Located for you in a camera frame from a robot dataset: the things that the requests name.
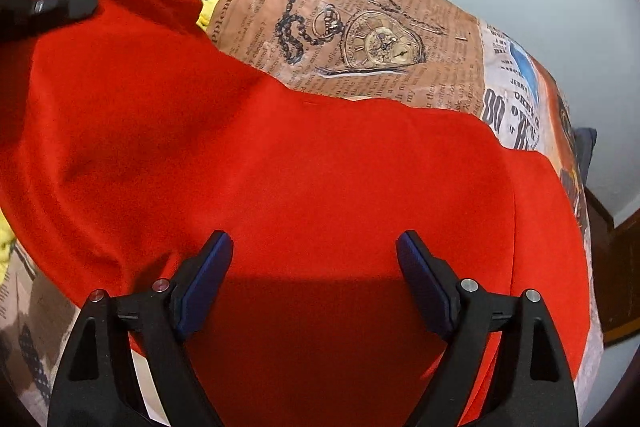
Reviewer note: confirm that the wooden door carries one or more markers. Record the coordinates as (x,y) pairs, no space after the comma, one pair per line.
(617,277)

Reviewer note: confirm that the red garment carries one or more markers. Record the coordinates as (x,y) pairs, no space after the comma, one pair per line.
(320,187)

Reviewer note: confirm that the blue grey bag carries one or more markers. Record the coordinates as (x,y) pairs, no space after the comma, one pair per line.
(586,152)

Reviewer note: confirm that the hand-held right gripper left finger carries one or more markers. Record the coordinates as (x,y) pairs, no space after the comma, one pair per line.
(205,287)

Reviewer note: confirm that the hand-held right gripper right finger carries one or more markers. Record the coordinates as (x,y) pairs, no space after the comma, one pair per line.
(425,287)

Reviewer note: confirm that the printed bed sheet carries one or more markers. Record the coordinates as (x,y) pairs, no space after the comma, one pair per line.
(380,37)

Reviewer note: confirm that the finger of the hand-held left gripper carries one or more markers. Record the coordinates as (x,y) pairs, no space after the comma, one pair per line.
(50,9)

